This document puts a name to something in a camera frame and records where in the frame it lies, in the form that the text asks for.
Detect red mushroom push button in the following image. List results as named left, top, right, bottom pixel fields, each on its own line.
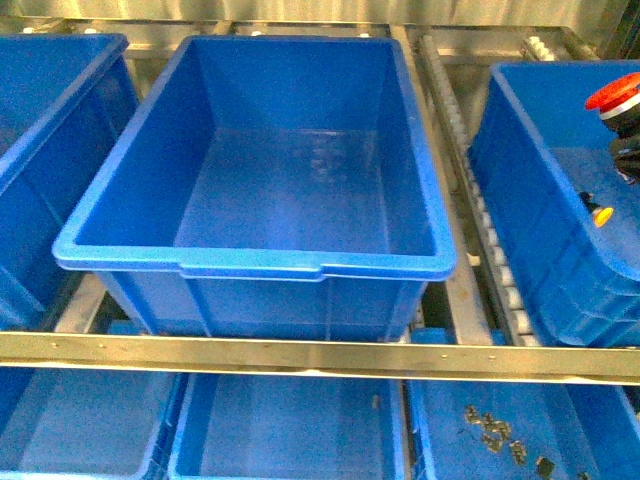
left=584, top=72, right=639, bottom=139

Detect large yellow mushroom push button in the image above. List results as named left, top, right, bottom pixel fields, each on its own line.
left=579, top=191, right=614, bottom=228

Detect blue bin with buttons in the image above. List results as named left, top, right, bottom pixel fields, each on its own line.
left=1, top=34, right=138, bottom=329

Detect empty blue middle bin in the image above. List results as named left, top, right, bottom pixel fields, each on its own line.
left=52, top=36, right=457, bottom=342

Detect lower blue bin middle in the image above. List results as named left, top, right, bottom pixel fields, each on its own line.
left=167, top=374, right=406, bottom=479

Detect lower blue bin with parts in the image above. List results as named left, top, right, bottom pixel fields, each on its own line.
left=408, top=381, right=639, bottom=479

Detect blue target bin right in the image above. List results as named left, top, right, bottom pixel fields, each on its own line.
left=468, top=60, right=639, bottom=347

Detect small black metal parts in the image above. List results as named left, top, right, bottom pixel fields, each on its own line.
left=463, top=404, right=594, bottom=479

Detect lower blue bin left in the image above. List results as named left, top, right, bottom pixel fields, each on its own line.
left=1, top=368, right=187, bottom=479

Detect metal shelf front rail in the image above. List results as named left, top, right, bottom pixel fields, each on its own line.
left=1, top=332, right=639, bottom=386

